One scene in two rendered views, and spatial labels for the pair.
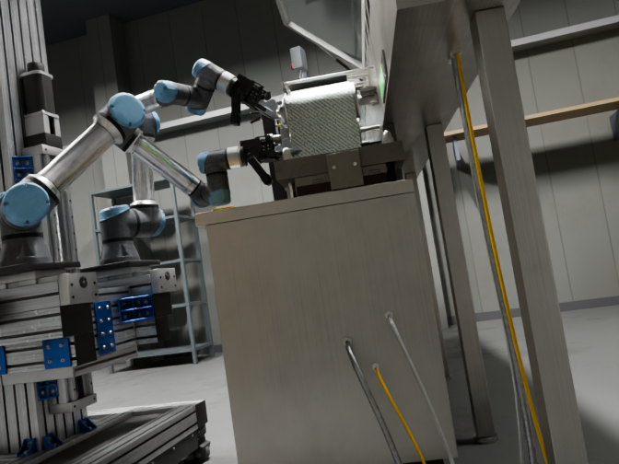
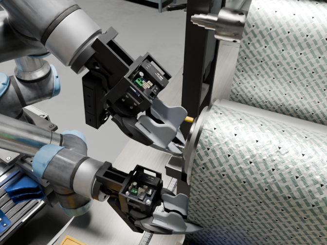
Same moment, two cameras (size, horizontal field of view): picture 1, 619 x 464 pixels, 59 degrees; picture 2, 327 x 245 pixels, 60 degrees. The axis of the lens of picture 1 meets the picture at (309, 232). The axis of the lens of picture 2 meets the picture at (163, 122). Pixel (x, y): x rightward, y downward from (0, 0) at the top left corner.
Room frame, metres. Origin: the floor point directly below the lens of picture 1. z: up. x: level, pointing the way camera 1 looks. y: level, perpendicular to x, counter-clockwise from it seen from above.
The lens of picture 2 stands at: (1.63, -0.02, 1.59)
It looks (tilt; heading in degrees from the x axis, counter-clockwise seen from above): 44 degrees down; 19
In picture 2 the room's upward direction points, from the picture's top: straight up
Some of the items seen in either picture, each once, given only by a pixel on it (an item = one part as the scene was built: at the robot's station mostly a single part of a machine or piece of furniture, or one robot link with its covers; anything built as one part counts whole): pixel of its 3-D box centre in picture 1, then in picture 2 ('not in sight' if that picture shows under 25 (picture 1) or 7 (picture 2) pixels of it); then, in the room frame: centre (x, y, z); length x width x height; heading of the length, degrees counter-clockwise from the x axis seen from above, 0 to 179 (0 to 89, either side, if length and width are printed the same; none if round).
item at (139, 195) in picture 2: (258, 151); (129, 190); (1.89, 0.13, 1.12); 0.12 x 0.08 x 0.09; 85
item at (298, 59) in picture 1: (297, 60); not in sight; (2.49, -0.06, 1.66); 0.07 x 0.07 x 0.10; 68
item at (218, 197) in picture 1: (216, 190); (74, 186); (1.92, 0.30, 1.01); 0.11 x 0.08 x 0.11; 33
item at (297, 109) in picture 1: (327, 141); (276, 146); (2.06, -0.12, 1.16); 0.39 x 0.23 x 0.51; 175
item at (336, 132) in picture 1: (325, 142); (252, 242); (1.87, -0.10, 1.11); 0.23 x 0.01 x 0.18; 85
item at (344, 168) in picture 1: (344, 169); not in sight; (1.66, -0.14, 0.96); 0.10 x 0.03 x 0.11; 85
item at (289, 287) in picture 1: (345, 316); not in sight; (2.87, -0.12, 0.43); 2.52 x 0.64 x 0.86; 175
